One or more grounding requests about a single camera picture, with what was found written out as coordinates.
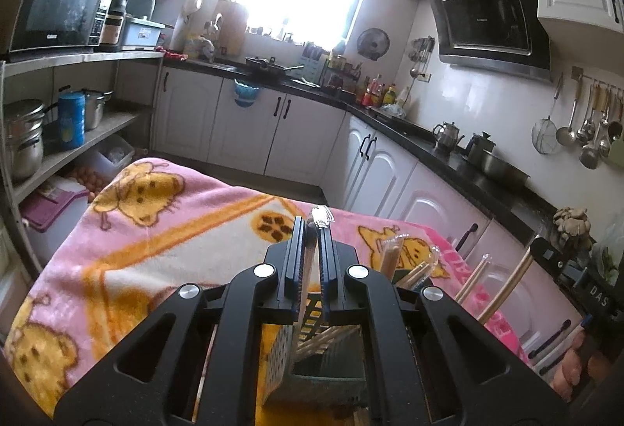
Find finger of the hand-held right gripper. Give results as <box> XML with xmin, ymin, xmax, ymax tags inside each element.
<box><xmin>529</xmin><ymin>236</ymin><xmax>567</xmax><ymax>277</ymax></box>

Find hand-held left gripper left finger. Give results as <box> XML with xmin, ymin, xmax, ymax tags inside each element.
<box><xmin>53</xmin><ymin>217</ymin><xmax>307</xmax><ymax>426</ymax></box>

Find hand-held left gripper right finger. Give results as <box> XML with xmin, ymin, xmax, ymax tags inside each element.
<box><xmin>319</xmin><ymin>225</ymin><xmax>571</xmax><ymax>426</ymax></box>

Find chopstick pair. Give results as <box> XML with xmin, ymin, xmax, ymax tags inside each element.
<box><xmin>298</xmin><ymin>206</ymin><xmax>336</xmax><ymax>324</ymax></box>
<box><xmin>478</xmin><ymin>248</ymin><xmax>535</xmax><ymax>325</ymax></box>

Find group of chopsticks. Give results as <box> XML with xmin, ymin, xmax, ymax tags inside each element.
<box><xmin>292</xmin><ymin>233</ymin><xmax>491</xmax><ymax>361</ymax></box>

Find dark green perforated utensil basket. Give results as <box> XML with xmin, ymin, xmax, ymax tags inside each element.
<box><xmin>261</xmin><ymin>260</ymin><xmax>440</xmax><ymax>413</ymax></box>

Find hanging utensils beside socket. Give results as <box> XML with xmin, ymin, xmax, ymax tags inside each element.
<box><xmin>409</xmin><ymin>36</ymin><xmax>435</xmax><ymax>79</ymax></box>

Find person's right hand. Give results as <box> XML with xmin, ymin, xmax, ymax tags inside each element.
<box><xmin>551</xmin><ymin>329</ymin><xmax>613</xmax><ymax>400</ymax></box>

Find bunch of mushrooms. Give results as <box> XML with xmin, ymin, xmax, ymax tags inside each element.
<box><xmin>553</xmin><ymin>207</ymin><xmax>594</xmax><ymax>252</ymax></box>

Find plastic bag of vegetables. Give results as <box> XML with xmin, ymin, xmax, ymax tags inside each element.
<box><xmin>590</xmin><ymin>221</ymin><xmax>624</xmax><ymax>286</ymax></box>

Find steel cooking pot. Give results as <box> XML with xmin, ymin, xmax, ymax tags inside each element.
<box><xmin>480</xmin><ymin>150</ymin><xmax>532</xmax><ymax>192</ymax></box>

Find large steel ladle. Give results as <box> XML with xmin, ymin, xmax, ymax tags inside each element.
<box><xmin>580</xmin><ymin>90</ymin><xmax>602</xmax><ymax>170</ymax></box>

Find pale spatula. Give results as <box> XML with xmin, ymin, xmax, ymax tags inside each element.
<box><xmin>602</xmin><ymin>134</ymin><xmax>624</xmax><ymax>166</ymax></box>

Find dark kettle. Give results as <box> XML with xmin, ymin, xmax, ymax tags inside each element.
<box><xmin>463</xmin><ymin>132</ymin><xmax>497</xmax><ymax>164</ymax></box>

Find steel slotted spoon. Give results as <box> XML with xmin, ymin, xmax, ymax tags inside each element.
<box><xmin>578</xmin><ymin>85</ymin><xmax>598</xmax><ymax>145</ymax></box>

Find white lower kitchen cabinets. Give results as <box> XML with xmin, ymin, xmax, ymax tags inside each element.
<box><xmin>153</xmin><ymin>65</ymin><xmax>586</xmax><ymax>380</ymax></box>

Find pink cartoon printed blanket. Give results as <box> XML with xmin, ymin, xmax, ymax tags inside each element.
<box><xmin>4</xmin><ymin>157</ymin><xmax>533</xmax><ymax>426</ymax></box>

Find black kitchen countertop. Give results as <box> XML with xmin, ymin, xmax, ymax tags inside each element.
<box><xmin>163</xmin><ymin>57</ymin><xmax>624</xmax><ymax>263</ymax></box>

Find black spoon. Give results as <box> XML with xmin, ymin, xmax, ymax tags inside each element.
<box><xmin>607</xmin><ymin>90</ymin><xmax>624</xmax><ymax>140</ymax></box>

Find steel kettle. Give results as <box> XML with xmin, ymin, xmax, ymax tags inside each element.
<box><xmin>433</xmin><ymin>121</ymin><xmax>464</xmax><ymax>152</ymax></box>

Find blue hanging bowl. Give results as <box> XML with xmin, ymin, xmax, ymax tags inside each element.
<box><xmin>233</xmin><ymin>78</ymin><xmax>262</xmax><ymax>108</ymax></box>

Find group of condiment bottles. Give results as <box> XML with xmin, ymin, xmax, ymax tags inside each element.
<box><xmin>361</xmin><ymin>75</ymin><xmax>411</xmax><ymax>110</ymax></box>

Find knife rack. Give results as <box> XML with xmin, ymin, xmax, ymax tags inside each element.
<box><xmin>300</xmin><ymin>43</ymin><xmax>330</xmax><ymax>84</ymax></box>

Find black wok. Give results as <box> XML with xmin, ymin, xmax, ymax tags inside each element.
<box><xmin>245</xmin><ymin>57</ymin><xmax>304</xmax><ymax>74</ymax></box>

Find pile of eggs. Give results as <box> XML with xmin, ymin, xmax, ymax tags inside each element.
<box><xmin>66</xmin><ymin>163</ymin><xmax>111</xmax><ymax>203</ymax></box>

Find black range hood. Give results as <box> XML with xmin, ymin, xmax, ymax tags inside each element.
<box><xmin>406</xmin><ymin>0</ymin><xmax>553</xmax><ymax>82</ymax></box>

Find metal shelf rack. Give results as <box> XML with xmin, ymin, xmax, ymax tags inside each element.
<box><xmin>0</xmin><ymin>51</ymin><xmax>167</xmax><ymax>263</ymax></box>

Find wooden cutting board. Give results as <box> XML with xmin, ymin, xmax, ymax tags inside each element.
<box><xmin>214</xmin><ymin>0</ymin><xmax>247</xmax><ymax>57</ymax></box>

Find container with purple lid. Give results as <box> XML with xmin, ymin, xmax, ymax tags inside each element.
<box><xmin>19</xmin><ymin>185</ymin><xmax>89</xmax><ymax>262</ymax></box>

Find small steel pot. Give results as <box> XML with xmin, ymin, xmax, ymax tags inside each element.
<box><xmin>83</xmin><ymin>88</ymin><xmax>114</xmax><ymax>131</ymax></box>

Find blue canister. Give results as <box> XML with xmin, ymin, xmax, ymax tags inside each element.
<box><xmin>57</xmin><ymin>91</ymin><xmax>87</xmax><ymax>150</ymax></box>

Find grey plastic container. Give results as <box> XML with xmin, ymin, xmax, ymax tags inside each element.
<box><xmin>122</xmin><ymin>14</ymin><xmax>167</xmax><ymax>51</ymax></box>

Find stacked steel pots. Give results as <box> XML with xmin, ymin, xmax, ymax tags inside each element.
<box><xmin>2</xmin><ymin>99</ymin><xmax>48</xmax><ymax>181</ymax></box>

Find black blender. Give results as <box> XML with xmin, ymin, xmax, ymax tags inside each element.
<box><xmin>100</xmin><ymin>0</ymin><xmax>150</xmax><ymax>53</ymax></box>

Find black microwave oven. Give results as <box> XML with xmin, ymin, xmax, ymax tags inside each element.
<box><xmin>7</xmin><ymin>0</ymin><xmax>113</xmax><ymax>55</ymax></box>

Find wire mesh strainer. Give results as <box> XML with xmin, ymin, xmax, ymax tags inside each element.
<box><xmin>531</xmin><ymin>72</ymin><xmax>564</xmax><ymax>155</ymax></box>

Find wall utensil rail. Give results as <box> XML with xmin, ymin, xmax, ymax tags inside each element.
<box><xmin>570</xmin><ymin>65</ymin><xmax>624</xmax><ymax>92</ymax></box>

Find small wall fan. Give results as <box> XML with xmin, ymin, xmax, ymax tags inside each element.
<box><xmin>357</xmin><ymin>27</ymin><xmax>391</xmax><ymax>62</ymax></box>

